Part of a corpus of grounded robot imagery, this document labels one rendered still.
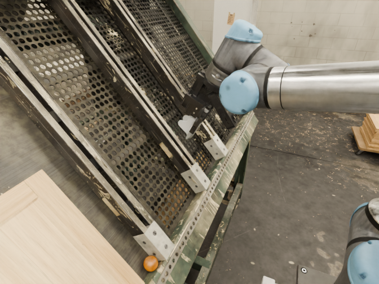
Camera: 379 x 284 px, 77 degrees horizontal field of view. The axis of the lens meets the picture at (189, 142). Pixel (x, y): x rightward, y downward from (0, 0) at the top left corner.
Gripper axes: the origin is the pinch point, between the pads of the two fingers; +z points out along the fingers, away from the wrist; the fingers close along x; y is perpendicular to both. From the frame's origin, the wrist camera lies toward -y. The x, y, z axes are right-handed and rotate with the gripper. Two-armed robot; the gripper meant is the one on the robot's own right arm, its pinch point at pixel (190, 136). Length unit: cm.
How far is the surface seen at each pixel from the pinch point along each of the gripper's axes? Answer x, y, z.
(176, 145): -21.0, 4.6, 24.3
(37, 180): 28.5, 28.2, 21.9
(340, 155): -234, -155, 67
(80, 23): -21, 62, 0
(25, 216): 36.6, 23.0, 24.7
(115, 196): 17.4, 8.7, 23.9
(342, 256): -84, -141, 75
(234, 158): -58, -26, 38
